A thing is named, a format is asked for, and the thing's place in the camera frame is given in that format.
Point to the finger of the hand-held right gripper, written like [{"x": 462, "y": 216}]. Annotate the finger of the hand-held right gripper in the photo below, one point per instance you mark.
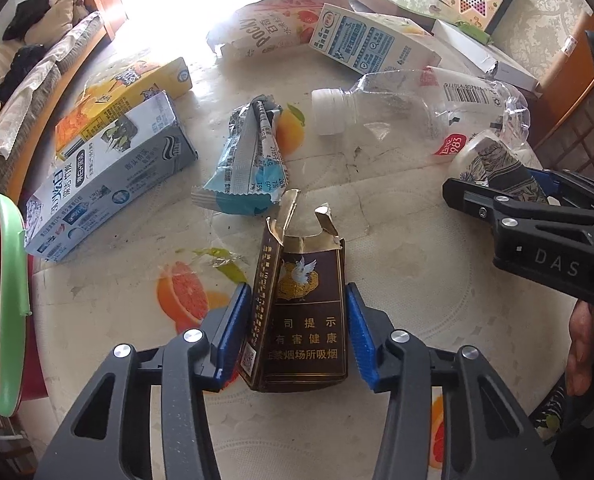
[
  {"x": 507, "y": 212},
  {"x": 562, "y": 185}
]

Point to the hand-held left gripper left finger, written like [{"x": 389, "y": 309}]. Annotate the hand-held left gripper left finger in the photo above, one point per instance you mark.
[{"x": 229, "y": 332}]

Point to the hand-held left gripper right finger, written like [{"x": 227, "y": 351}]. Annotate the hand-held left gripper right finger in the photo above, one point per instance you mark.
[{"x": 359, "y": 340}]

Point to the patterned paper cup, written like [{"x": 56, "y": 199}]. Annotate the patterned paper cup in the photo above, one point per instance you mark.
[{"x": 497, "y": 165}]

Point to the dark brown cigarette box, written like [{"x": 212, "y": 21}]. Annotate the dark brown cigarette box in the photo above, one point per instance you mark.
[{"x": 302, "y": 320}]

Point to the yellow drink carton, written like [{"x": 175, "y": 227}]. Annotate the yellow drink carton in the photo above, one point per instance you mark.
[{"x": 127, "y": 95}]

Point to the pink white snack box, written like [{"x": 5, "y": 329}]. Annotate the pink white snack box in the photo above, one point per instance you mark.
[{"x": 272, "y": 25}]

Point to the person's right hand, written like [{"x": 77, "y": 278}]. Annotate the person's right hand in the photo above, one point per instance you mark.
[{"x": 584, "y": 355}]

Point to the clear plastic scrap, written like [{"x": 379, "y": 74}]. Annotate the clear plastic scrap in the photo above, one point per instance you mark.
[{"x": 222, "y": 257}]

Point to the white cardboard box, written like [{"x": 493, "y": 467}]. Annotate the white cardboard box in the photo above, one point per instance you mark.
[{"x": 497, "y": 60}]

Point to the floral patterned cloth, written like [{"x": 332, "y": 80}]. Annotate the floral patterned cloth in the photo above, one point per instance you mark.
[{"x": 552, "y": 412}]

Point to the blue silver wrapper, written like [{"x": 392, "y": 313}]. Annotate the blue silver wrapper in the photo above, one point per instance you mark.
[{"x": 237, "y": 180}]

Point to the clear plastic bottle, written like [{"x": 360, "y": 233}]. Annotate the clear plastic bottle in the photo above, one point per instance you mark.
[{"x": 392, "y": 105}]

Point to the green packet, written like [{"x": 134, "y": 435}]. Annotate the green packet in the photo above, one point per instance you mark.
[{"x": 472, "y": 32}]

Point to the grey toothpaste box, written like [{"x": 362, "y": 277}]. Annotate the grey toothpaste box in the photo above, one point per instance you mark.
[{"x": 112, "y": 185}]

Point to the white blue milk carton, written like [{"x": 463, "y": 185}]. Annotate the white blue milk carton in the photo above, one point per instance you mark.
[{"x": 362, "y": 40}]

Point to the wooden sofa with striped cover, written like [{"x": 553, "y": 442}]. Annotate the wooden sofa with striped cover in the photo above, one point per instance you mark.
[{"x": 32, "y": 95}]

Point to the black garment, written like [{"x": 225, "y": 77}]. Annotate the black garment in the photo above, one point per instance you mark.
[{"x": 14, "y": 72}]

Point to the beige cushion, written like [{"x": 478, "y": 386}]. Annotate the beige cushion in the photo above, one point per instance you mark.
[{"x": 52, "y": 22}]

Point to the black clothes pile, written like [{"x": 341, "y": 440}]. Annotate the black clothes pile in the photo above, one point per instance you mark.
[{"x": 27, "y": 15}]

